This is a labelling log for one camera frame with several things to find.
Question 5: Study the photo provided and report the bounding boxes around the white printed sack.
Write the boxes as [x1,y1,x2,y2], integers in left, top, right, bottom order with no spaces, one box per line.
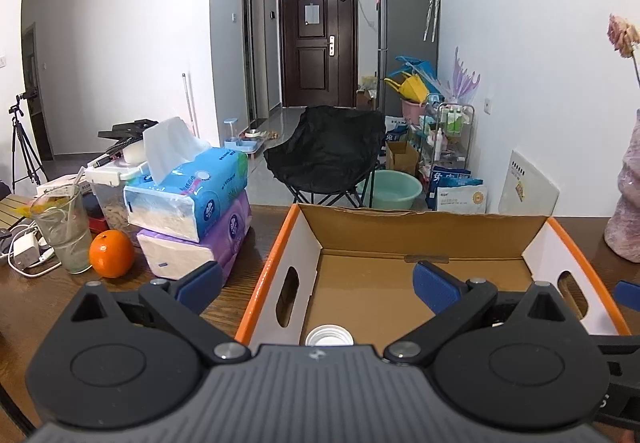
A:
[436,178,488,214]

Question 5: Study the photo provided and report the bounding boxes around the small dried pink rose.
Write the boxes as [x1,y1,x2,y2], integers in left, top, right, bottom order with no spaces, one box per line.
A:
[606,14,640,89]

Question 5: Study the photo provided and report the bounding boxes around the clear food container white lid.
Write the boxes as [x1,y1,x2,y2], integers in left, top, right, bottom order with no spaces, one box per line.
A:
[85,160,151,231]

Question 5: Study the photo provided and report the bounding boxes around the white mop handle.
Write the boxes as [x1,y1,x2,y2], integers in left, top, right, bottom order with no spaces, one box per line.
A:
[181,72,201,136]

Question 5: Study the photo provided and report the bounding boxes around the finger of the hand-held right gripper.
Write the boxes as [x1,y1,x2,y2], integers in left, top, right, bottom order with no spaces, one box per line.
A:
[592,334,640,374]
[615,280,640,320]

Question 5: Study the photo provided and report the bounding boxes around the purple tissue pack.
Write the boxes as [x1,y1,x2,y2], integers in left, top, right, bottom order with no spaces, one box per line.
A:
[136,190,252,286]

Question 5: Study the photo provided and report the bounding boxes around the white round lid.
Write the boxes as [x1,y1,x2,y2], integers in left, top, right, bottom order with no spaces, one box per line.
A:
[305,324,353,347]

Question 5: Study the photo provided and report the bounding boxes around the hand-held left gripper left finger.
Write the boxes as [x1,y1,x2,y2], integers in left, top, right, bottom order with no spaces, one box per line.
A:
[71,261,252,366]

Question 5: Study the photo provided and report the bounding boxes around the small brown cardboard box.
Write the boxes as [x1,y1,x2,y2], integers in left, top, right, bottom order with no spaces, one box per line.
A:
[385,140,421,178]

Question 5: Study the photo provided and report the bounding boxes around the blue and white package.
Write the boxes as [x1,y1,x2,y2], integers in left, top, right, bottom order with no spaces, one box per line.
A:
[384,116,413,144]

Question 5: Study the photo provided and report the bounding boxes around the orange fruit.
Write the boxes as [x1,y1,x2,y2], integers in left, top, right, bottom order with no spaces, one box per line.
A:
[89,230,136,279]

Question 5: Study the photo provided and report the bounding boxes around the pet bowl stand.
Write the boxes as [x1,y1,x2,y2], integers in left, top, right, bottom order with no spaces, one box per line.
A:
[225,128,268,159]

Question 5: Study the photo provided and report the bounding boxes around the clear drinking glass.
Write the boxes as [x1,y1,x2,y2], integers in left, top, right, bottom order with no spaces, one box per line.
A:
[30,183,94,275]

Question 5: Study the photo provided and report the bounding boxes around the orange-edged cardboard box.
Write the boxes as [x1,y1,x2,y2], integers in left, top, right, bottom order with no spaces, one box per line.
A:
[234,203,632,349]

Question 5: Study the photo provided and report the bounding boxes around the grey refrigerator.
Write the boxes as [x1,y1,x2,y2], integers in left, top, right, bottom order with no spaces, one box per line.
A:
[376,0,441,119]

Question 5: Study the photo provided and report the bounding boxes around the blue bag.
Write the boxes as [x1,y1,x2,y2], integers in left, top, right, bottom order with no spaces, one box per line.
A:
[395,54,441,89]

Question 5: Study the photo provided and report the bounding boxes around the blue printed sack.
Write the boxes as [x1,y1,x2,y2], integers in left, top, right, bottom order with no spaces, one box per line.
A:
[425,166,473,209]

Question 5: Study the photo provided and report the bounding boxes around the black tripod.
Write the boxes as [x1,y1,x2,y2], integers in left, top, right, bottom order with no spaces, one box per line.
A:
[7,90,48,194]

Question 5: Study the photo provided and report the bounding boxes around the black handheld tool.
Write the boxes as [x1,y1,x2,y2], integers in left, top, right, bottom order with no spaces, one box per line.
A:
[89,136,143,169]

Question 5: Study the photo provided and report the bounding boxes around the flat black device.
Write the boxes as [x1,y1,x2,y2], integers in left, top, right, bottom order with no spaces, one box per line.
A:
[97,119,160,141]

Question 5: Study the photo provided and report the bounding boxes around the clear drinking straw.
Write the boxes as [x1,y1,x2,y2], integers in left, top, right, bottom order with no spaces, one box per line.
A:
[60,166,86,226]

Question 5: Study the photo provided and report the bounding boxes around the brown cardboard carton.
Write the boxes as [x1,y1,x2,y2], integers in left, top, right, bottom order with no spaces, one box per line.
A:
[356,76,379,111]

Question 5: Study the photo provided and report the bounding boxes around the yellow bag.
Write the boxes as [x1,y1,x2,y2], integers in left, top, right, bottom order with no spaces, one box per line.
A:
[384,73,428,105]

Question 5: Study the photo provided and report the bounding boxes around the black folding chair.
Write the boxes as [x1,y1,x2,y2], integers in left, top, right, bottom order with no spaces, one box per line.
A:
[262,106,387,209]

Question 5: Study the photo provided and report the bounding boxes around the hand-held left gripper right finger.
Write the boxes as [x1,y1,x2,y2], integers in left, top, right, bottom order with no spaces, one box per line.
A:
[382,260,583,367]

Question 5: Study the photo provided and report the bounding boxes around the metal wire rack cart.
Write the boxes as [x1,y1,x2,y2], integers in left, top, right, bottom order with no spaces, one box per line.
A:
[417,103,476,184]

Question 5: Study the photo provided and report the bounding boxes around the green plastic basin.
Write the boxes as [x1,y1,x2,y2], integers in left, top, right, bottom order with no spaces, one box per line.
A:
[355,170,423,211]

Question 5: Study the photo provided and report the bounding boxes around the flat white box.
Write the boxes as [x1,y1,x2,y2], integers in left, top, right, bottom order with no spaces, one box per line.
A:
[35,174,91,196]

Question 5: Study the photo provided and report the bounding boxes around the red and black box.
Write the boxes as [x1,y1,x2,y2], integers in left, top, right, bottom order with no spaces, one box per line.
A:
[82,196,111,236]

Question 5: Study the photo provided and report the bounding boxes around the purple fairy wings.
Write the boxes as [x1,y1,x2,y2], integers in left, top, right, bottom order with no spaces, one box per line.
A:
[447,46,482,105]

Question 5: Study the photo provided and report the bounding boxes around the dark brown entrance door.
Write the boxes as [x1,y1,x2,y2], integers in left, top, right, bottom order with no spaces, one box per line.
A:
[277,0,360,110]

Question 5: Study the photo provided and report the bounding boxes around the white charger adapter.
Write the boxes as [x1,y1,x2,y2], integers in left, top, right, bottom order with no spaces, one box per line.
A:
[12,233,43,271]

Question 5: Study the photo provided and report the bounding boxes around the blue tissue pack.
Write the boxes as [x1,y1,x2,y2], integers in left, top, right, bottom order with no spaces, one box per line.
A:
[123,117,249,242]

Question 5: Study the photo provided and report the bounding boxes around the white cable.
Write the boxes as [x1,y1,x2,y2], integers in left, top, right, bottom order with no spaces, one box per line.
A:
[7,248,63,279]

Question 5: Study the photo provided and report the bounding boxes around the white board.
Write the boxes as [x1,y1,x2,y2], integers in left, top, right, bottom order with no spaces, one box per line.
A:
[500,149,561,219]

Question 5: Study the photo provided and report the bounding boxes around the pink plastic bucket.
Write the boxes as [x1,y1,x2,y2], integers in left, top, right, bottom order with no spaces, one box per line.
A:
[401,97,431,126]

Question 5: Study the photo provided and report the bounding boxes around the grey interior door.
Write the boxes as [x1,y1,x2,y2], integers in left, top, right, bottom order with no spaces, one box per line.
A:
[241,0,271,129]

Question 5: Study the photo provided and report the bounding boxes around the pink textured vase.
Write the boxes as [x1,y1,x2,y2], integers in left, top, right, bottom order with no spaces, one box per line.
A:
[603,108,640,264]

